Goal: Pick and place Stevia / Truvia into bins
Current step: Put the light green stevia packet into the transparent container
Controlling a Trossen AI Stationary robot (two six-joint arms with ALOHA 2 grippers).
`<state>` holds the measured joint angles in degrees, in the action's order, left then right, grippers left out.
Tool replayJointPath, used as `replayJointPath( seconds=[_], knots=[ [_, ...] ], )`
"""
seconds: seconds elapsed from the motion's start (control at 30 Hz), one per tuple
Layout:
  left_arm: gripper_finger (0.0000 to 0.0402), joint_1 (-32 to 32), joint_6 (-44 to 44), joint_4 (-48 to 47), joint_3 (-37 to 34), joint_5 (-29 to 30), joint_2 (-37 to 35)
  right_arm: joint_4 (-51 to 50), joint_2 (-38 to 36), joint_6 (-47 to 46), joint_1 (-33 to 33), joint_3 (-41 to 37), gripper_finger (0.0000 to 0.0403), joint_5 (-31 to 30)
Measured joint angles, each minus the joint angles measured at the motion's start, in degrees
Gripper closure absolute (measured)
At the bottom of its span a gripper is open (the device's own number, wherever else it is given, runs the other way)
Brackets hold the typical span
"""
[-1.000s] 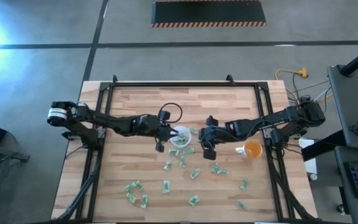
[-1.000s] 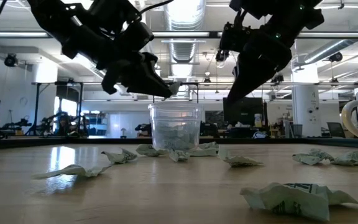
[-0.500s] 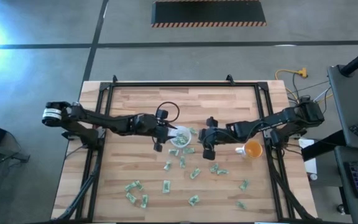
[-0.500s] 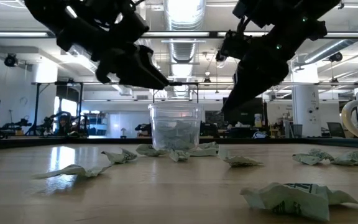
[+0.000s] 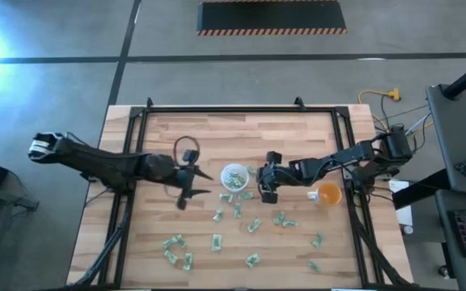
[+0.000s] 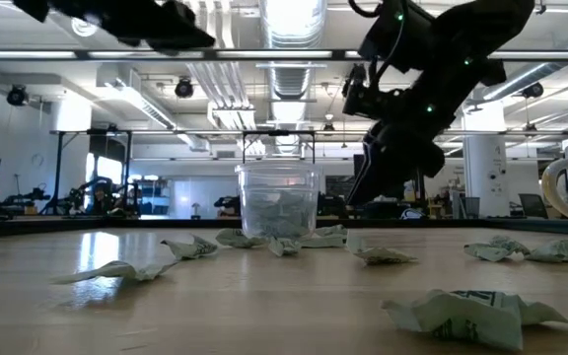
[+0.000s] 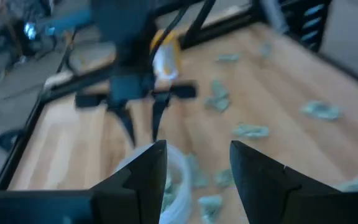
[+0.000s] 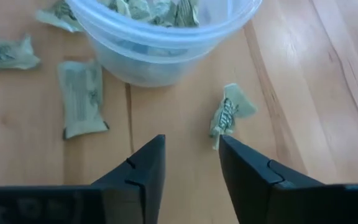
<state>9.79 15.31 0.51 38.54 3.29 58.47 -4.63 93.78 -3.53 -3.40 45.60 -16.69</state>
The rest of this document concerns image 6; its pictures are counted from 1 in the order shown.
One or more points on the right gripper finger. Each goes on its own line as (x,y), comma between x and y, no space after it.
(363,167)
(382,172)

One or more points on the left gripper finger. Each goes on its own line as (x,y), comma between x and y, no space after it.
(185,29)

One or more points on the green sweetener packet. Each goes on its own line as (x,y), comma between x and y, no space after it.
(264,214)
(331,230)
(294,212)
(493,250)
(119,269)
(283,246)
(565,250)
(190,249)
(380,255)
(321,242)
(237,239)
(461,320)

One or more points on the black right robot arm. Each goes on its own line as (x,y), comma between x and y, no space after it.
(471,34)

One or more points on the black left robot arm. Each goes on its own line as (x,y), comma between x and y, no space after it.
(30,9)

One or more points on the black ceiling spotlight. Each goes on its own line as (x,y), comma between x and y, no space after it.
(184,89)
(17,96)
(533,90)

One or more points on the white round column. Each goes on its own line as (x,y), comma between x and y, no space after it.
(483,167)

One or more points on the dark waste bin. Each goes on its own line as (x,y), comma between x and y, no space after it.
(472,208)

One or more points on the clear plastic tub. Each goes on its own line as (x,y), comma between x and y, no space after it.
(279,180)

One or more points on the black office chair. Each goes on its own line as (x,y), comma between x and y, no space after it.
(533,204)

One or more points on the black metal stand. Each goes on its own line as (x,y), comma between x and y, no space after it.
(58,172)

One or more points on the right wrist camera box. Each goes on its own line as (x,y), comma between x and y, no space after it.
(363,98)

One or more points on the black overhead frame beam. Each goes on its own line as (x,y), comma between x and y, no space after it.
(264,54)

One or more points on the silver ceiling air duct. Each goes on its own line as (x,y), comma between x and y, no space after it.
(289,81)

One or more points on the black metal table frame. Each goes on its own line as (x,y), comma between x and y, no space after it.
(116,223)

